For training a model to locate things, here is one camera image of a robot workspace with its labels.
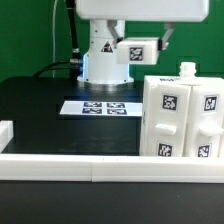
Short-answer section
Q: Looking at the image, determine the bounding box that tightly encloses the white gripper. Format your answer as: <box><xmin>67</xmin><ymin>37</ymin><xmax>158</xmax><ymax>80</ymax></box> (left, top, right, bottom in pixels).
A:
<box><xmin>76</xmin><ymin>0</ymin><xmax>209</xmax><ymax>51</ymax></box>

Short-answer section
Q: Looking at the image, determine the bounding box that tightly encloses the white cabinet top block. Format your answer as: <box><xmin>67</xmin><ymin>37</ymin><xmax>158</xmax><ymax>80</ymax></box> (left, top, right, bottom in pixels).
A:
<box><xmin>116</xmin><ymin>37</ymin><xmax>159</xmax><ymax>65</ymax></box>

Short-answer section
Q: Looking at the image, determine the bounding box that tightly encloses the white cabinet body box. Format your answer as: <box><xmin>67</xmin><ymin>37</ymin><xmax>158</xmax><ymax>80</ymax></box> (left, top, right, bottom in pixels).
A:
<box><xmin>140</xmin><ymin>62</ymin><xmax>224</xmax><ymax>158</ymax></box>

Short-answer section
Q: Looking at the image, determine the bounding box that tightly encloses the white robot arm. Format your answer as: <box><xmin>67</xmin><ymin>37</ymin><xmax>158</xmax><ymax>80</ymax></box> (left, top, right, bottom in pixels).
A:
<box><xmin>76</xmin><ymin>0</ymin><xmax>209</xmax><ymax>91</ymax></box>

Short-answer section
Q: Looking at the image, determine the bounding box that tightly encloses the white base marker sheet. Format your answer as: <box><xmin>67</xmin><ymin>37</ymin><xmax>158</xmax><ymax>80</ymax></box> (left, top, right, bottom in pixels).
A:
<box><xmin>60</xmin><ymin>101</ymin><xmax>142</xmax><ymax>117</ymax></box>

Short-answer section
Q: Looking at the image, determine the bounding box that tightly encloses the white obstacle fence left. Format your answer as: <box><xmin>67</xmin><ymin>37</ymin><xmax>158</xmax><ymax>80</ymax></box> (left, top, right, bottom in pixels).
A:
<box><xmin>0</xmin><ymin>121</ymin><xmax>14</xmax><ymax>153</ymax></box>

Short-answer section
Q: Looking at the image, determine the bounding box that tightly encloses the white obstacle fence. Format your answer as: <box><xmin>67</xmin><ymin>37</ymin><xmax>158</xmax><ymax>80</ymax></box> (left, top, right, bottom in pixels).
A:
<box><xmin>0</xmin><ymin>154</ymin><xmax>224</xmax><ymax>183</ymax></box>
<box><xmin>0</xmin><ymin>121</ymin><xmax>14</xmax><ymax>153</ymax></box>

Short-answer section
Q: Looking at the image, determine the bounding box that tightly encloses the white obstacle fence front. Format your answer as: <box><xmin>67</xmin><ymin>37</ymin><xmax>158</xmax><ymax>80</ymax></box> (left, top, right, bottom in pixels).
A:
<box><xmin>0</xmin><ymin>154</ymin><xmax>224</xmax><ymax>183</ymax></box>

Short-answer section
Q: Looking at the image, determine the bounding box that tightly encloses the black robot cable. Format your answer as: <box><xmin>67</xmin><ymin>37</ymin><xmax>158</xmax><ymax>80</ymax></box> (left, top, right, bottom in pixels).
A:
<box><xmin>32</xmin><ymin>0</ymin><xmax>84</xmax><ymax>79</ymax></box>

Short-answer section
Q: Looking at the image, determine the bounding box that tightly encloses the white thin cable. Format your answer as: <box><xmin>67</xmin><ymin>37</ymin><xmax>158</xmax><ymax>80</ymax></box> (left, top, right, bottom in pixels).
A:
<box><xmin>51</xmin><ymin>0</ymin><xmax>59</xmax><ymax>78</ymax></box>

